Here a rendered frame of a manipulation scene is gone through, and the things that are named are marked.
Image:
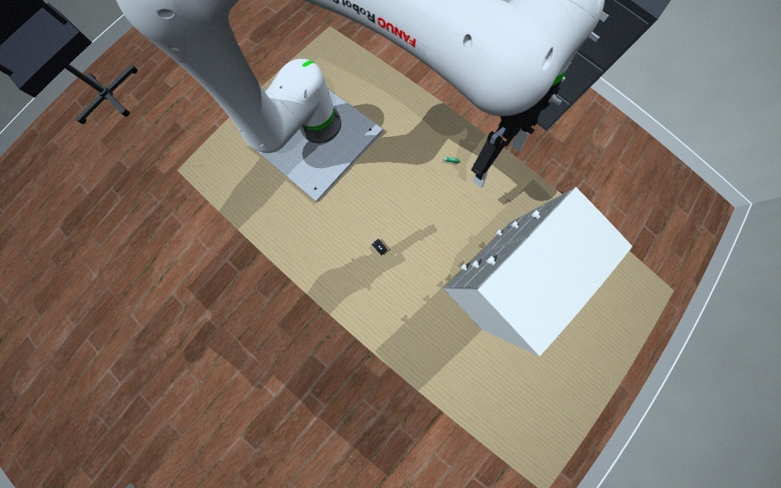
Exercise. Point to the white chest of drawers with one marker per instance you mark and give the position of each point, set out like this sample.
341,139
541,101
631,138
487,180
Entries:
535,293

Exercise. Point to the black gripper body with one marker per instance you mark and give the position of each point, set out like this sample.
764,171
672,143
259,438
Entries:
518,120

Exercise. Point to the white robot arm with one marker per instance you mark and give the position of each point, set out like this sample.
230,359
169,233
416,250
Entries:
505,58

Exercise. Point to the grey drawer front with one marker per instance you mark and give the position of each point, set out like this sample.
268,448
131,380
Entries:
477,266
539,217
516,228
493,264
465,268
500,235

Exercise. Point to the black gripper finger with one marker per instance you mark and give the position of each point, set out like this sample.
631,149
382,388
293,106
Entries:
521,137
489,153

